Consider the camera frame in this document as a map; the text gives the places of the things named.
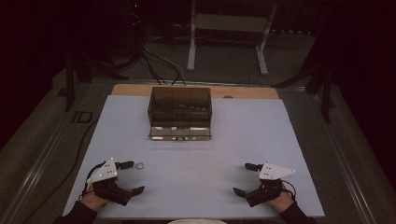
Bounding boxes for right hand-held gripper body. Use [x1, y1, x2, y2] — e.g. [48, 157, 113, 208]
[243, 161, 297, 208]

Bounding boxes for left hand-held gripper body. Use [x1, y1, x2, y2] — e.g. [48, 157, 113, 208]
[86, 158, 134, 207]

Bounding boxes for transparent drawer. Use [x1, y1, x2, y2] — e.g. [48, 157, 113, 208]
[148, 125, 213, 142]

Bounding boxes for dark transparent drawer cabinet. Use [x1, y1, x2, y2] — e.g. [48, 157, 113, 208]
[147, 86, 214, 128]

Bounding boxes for person's right hand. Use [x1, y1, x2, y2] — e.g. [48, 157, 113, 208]
[266, 183, 295, 215]

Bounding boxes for person's left hand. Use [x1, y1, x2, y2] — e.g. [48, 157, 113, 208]
[79, 185, 108, 213]

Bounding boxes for white table mat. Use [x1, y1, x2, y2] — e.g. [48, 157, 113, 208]
[62, 94, 326, 219]

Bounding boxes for wooden table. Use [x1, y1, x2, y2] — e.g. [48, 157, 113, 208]
[111, 83, 280, 100]

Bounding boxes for black stand legs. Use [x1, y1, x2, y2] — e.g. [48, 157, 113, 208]
[270, 46, 339, 124]
[63, 50, 131, 113]

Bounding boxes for white metal stand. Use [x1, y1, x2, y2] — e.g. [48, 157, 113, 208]
[186, 0, 278, 77]

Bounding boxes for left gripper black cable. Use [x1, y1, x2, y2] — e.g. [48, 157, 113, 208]
[80, 161, 107, 201]

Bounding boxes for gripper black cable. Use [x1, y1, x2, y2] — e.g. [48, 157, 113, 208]
[280, 178, 297, 201]
[80, 161, 107, 201]

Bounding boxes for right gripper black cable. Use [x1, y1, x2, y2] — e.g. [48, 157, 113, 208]
[280, 178, 297, 201]

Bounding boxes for black floor cable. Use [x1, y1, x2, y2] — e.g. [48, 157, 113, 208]
[22, 119, 99, 224]

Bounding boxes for bundle of black cables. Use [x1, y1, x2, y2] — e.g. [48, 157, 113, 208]
[140, 36, 188, 87]

